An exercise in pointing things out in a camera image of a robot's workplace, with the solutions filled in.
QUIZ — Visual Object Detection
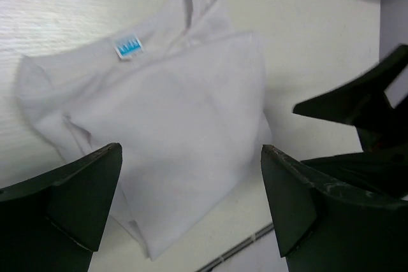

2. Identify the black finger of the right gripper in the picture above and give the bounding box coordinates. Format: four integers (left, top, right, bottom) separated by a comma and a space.
293, 44, 407, 151
302, 149, 407, 199

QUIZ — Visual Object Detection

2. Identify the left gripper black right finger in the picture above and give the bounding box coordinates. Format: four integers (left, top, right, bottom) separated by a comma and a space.
261, 145, 407, 271

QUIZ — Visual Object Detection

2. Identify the white t shirt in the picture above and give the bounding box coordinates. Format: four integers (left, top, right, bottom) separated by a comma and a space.
16, 0, 272, 260

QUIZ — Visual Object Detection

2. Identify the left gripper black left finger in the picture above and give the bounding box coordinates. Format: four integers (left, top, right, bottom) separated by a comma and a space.
1, 143, 122, 271

